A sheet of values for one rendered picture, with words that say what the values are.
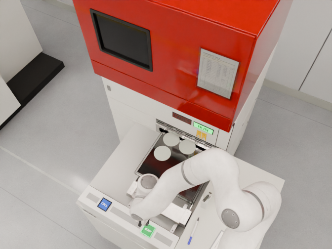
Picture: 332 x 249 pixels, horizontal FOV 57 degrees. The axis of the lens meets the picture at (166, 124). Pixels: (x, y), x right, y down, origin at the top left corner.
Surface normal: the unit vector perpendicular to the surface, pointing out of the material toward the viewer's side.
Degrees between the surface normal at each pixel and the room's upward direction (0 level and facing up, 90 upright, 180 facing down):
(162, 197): 44
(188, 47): 90
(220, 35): 90
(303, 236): 0
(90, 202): 0
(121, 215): 0
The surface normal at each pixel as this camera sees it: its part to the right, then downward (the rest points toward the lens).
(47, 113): -0.02, -0.55
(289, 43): -0.49, 0.73
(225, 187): -0.72, -0.59
